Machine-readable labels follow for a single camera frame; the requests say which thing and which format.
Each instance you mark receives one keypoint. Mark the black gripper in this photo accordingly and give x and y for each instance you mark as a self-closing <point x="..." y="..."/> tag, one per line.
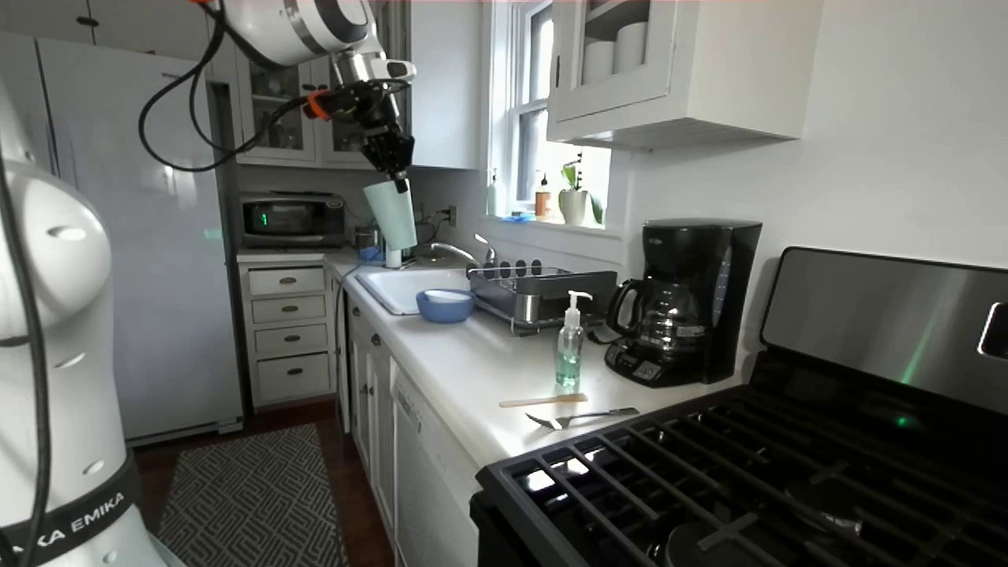
<point x="386" y="129"/>

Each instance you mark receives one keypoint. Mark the light teal plastic cup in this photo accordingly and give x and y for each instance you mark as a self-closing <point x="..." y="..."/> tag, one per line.
<point x="392" y="217"/>

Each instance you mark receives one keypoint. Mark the metal pot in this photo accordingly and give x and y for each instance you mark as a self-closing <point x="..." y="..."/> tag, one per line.
<point x="367" y="238"/>

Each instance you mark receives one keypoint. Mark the blue cloth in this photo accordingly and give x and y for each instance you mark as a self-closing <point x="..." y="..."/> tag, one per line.
<point x="370" y="255"/>

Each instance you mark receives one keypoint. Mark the chrome faucet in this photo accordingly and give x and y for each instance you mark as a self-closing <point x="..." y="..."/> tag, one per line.
<point x="451" y="252"/>

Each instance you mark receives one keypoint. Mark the white glass door cabinet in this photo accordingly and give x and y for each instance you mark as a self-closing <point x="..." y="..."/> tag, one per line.
<point x="446" y="96"/>

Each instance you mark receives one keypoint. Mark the white kitchen sink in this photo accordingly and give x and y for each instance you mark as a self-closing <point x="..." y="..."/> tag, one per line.
<point x="405" y="287"/>

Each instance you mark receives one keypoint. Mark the black microwave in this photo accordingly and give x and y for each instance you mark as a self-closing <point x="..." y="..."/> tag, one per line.
<point x="290" y="222"/>

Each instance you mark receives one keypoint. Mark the blue sponge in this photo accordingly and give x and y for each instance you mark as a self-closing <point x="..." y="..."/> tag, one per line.
<point x="519" y="217"/>

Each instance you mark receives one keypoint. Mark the blue bowl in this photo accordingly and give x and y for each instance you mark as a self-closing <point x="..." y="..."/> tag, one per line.
<point x="446" y="309"/>

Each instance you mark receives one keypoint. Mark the white framed window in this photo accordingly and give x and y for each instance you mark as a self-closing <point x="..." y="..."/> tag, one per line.
<point x="536" y="144"/>

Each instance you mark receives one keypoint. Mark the orange soap bottle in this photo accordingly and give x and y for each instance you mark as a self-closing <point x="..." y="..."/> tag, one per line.
<point x="542" y="203"/>

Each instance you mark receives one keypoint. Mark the plant in white pot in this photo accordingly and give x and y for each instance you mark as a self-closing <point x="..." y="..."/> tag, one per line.
<point x="574" y="203"/>

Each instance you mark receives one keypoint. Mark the metal dish rack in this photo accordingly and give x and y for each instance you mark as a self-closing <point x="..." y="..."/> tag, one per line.
<point x="536" y="301"/>

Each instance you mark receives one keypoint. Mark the white drawer unit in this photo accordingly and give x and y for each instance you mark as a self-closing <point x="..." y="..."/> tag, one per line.
<point x="287" y="334"/>

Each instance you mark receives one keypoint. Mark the white mug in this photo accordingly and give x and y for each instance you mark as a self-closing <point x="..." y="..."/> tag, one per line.
<point x="632" y="49"/>
<point x="601" y="61"/>

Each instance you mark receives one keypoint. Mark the green soap pump bottle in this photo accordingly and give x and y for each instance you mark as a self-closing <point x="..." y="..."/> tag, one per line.
<point x="569" y="358"/>

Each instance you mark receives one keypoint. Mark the white refrigerator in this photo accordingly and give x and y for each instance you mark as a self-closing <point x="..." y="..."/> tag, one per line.
<point x="159" y="285"/>

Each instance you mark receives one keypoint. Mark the white base cabinet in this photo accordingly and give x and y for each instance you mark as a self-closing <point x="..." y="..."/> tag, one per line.
<point x="411" y="459"/>

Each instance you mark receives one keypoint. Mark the metal fork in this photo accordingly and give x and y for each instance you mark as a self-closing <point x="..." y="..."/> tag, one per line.
<point x="571" y="417"/>

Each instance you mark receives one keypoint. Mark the black coffee maker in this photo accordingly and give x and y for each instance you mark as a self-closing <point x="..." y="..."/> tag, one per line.
<point x="687" y="303"/>

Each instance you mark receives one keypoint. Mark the white cabinet with mugs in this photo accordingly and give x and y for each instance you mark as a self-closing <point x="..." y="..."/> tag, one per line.
<point x="727" y="74"/>

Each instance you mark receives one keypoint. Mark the grey patterned rug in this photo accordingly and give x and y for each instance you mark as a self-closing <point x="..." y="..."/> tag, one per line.
<point x="254" y="506"/>

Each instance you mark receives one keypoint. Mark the black gas stove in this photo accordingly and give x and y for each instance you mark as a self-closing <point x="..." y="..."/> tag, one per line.
<point x="800" y="459"/>

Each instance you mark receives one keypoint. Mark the wall outlet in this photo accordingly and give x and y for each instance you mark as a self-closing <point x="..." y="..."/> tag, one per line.
<point x="449" y="216"/>

